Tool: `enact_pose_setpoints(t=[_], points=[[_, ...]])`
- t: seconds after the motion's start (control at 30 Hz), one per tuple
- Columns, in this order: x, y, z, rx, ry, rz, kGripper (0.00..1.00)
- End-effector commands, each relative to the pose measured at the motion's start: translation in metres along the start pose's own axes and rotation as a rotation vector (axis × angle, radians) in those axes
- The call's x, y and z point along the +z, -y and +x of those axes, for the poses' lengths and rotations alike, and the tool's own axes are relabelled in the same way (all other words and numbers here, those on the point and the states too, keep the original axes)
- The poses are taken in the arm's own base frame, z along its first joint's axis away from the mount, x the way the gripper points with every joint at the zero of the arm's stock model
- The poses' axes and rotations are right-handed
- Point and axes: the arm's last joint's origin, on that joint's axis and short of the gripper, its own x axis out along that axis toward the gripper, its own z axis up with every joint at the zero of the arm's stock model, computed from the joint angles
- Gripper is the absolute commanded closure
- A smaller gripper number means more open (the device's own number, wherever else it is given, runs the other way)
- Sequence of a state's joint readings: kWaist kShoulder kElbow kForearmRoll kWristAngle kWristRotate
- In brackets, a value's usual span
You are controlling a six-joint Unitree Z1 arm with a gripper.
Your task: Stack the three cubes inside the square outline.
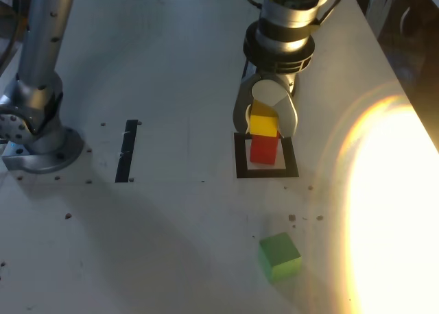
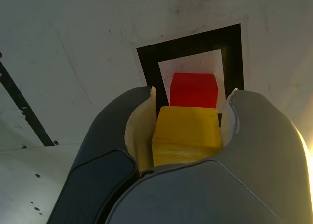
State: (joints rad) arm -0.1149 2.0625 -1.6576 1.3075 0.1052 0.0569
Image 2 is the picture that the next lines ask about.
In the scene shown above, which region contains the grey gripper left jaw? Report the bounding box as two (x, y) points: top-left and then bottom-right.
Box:
(46, 86), (157, 224)

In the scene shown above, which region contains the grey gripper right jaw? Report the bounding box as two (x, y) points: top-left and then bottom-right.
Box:
(105, 87), (313, 224)

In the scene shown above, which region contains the yellow cube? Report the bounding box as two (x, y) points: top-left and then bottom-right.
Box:
(151, 106), (223, 167)

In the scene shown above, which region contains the red cube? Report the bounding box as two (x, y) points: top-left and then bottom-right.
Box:
(169, 72), (219, 109)

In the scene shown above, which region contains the black tape square outline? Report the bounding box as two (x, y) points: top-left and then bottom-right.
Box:
(136, 23), (245, 128)

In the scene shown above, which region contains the black tape strip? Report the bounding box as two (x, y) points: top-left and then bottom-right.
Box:
(0, 60), (56, 146)

